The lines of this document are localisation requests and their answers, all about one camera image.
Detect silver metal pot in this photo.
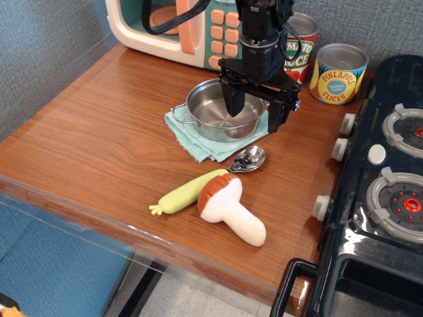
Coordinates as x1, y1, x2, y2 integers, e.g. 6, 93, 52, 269
171, 79, 267, 142

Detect brown and white plush mushroom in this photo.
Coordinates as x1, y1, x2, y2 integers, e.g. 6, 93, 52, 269
198, 174, 266, 247

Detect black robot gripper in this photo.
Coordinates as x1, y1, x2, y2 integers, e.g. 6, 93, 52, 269
218, 32, 301, 133

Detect toy microwave oven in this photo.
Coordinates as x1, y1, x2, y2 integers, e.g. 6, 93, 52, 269
106, 0, 242, 71

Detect teal folded cloth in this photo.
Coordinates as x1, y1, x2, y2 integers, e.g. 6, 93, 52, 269
164, 110, 268, 163

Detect spoon with yellow-green handle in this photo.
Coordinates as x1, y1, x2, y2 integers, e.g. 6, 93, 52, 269
148, 145, 267, 216

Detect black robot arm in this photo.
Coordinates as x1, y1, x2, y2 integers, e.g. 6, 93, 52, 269
219, 1, 301, 133

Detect pineapple slices can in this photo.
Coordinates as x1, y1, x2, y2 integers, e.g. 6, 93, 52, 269
309, 44, 369, 106

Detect black cable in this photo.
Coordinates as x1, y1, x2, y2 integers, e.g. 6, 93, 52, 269
141, 0, 211, 36

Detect black toy stove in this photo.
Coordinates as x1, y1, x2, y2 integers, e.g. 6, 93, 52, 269
271, 55, 422, 316

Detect tomato sauce can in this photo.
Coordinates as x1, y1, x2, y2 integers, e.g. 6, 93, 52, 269
284, 13, 319, 84

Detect orange object at corner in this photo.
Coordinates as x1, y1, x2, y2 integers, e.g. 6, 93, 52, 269
0, 293, 26, 317

